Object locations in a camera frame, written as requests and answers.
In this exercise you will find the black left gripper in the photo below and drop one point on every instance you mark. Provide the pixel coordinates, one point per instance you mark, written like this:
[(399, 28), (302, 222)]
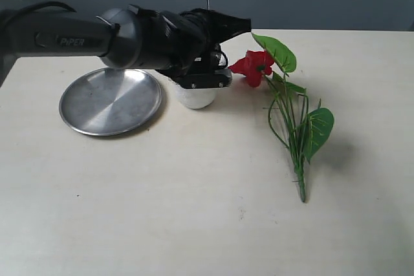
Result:
[(171, 42)]

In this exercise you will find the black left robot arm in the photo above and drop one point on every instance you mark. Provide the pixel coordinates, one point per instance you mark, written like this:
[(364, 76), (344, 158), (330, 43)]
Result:
[(53, 28)]

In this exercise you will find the white plastic flower pot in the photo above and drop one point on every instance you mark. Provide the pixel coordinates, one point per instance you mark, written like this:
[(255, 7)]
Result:
[(192, 97)]

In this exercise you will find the red artificial anthurium flower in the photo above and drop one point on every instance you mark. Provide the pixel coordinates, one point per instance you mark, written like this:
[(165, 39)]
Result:
[(300, 129)]

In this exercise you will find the round steel plate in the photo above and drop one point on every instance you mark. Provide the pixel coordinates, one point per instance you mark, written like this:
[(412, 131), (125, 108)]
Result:
[(108, 102)]

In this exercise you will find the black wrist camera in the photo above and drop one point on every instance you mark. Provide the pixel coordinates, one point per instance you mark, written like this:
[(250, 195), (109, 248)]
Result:
[(209, 71)]

